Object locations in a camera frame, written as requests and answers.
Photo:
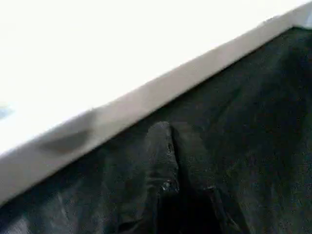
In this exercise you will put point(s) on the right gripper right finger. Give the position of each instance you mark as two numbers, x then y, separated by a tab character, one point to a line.
200	175

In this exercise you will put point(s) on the white plastic table top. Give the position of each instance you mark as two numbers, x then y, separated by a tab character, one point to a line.
97	58

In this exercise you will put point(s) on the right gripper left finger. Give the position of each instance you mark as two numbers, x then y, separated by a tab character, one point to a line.
158	165

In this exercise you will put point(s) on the black mat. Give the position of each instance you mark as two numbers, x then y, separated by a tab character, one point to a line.
253	122

